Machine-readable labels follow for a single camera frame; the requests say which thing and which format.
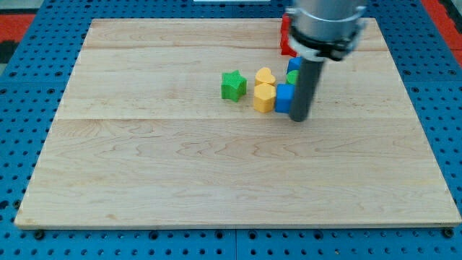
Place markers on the yellow heart block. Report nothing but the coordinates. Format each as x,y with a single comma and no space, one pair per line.
264,76

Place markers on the green round block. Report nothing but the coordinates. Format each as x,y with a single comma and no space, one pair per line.
291,77

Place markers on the yellow hexagon block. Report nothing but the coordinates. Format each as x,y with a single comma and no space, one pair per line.
264,97

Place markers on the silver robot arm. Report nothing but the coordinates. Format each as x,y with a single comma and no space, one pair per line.
321,30

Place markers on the blue triangle block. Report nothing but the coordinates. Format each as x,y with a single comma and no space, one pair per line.
284,97

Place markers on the blue block behind rod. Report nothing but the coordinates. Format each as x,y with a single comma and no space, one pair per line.
293,64

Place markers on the green star block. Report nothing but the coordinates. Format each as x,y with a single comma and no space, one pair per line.
233,85

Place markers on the light wooden board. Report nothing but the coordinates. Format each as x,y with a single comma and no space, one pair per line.
142,138

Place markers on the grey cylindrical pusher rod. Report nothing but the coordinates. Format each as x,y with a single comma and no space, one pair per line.
306,84

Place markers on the red block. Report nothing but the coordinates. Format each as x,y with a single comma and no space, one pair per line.
284,40

